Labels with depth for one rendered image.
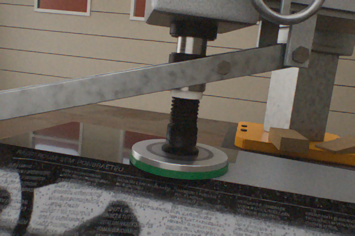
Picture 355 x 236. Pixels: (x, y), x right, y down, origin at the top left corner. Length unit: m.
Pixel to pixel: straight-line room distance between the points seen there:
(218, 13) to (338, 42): 0.90
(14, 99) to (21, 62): 7.84
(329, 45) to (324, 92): 0.20
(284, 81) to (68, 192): 1.05
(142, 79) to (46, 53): 7.55
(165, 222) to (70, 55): 7.36
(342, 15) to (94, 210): 0.61
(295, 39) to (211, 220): 0.38
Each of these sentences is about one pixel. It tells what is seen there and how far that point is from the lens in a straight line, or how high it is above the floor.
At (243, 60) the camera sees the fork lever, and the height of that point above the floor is 1.06.
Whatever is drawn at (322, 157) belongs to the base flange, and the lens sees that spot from 1.36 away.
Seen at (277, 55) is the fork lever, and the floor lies 1.08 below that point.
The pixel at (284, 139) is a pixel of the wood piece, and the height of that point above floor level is 0.82.
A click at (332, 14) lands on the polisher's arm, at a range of 0.74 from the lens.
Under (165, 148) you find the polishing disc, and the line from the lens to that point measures 0.71.
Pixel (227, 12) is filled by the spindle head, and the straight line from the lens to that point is 0.62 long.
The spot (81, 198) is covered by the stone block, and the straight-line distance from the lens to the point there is 0.69.
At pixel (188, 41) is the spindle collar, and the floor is 1.09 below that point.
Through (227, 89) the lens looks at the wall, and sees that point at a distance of 6.83.
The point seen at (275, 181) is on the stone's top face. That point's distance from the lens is 0.71.
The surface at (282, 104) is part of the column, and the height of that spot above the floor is 0.92.
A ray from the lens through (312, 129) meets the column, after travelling 1.51.
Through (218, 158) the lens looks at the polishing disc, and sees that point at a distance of 0.71.
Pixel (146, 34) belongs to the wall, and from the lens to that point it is 7.17.
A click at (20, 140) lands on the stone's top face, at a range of 0.86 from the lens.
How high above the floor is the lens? 1.04
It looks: 9 degrees down
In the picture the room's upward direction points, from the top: 6 degrees clockwise
